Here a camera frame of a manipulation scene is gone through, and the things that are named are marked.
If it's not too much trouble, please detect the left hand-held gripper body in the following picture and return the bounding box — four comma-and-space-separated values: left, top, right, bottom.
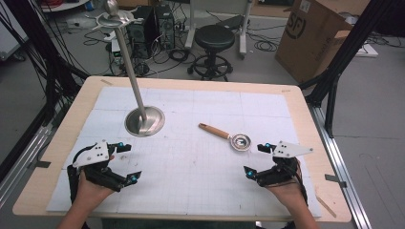
66, 138, 128, 194

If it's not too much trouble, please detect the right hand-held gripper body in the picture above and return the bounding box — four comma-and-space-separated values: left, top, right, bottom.
254, 140, 314, 189

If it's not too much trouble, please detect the person's right hand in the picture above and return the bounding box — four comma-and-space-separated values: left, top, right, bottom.
265, 157, 309, 209

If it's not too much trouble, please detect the person's left hand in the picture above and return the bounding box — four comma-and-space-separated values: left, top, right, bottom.
74, 155, 117, 208

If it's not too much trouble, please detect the black tape strip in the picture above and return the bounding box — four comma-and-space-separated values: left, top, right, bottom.
324, 173, 348, 189
26, 159, 53, 170

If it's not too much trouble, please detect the white grid mat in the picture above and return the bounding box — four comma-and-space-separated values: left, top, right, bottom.
46, 86, 323, 219

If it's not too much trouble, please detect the thin wooden stick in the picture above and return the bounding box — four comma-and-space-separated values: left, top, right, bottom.
314, 194, 338, 219

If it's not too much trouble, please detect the silver metal hanging stand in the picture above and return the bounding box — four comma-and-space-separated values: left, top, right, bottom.
92, 0, 166, 138

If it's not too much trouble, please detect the small device with green light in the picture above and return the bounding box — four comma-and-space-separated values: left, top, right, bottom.
110, 40, 124, 66

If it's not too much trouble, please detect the brown cardboard box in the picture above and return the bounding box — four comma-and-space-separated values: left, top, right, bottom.
274, 0, 373, 85

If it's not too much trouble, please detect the black computer tower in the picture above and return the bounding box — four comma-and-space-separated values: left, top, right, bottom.
126, 5, 160, 60

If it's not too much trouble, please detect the black round stool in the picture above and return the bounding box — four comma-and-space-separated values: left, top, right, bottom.
186, 24, 236, 82

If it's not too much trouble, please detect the grey computer tower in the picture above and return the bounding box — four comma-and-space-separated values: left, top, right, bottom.
155, 3, 177, 51

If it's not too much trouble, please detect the flat white box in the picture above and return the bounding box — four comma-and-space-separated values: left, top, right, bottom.
353, 42, 379, 59

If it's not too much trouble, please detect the white round table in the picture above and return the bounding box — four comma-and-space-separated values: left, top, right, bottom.
40, 0, 91, 13

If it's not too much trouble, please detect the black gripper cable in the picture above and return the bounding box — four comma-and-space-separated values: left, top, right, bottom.
72, 143, 97, 164

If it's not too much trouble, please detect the metal strainer with wooden handle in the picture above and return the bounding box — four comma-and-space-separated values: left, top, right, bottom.
198, 122, 253, 152

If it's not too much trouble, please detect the aluminium rail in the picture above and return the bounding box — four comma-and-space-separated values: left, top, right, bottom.
309, 104, 373, 229
0, 123, 54, 209

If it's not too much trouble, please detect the coiled black floor cable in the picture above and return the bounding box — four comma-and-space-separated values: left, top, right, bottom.
253, 38, 281, 53

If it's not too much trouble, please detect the black frame stand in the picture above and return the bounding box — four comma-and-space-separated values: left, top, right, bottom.
298, 0, 397, 138
0, 0, 91, 179

